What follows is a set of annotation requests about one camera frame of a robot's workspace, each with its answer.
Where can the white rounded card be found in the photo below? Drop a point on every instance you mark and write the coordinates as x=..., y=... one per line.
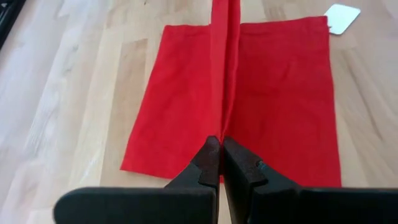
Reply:
x=342, y=18

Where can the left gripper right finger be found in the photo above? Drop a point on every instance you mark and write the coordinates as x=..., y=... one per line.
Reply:
x=280, y=205

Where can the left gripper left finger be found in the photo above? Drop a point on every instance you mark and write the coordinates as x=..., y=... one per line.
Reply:
x=186, y=202

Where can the black metal table frame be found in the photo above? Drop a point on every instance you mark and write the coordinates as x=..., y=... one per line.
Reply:
x=6, y=15

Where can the red cloth napkin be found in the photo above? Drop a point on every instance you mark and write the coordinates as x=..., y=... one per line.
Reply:
x=280, y=102

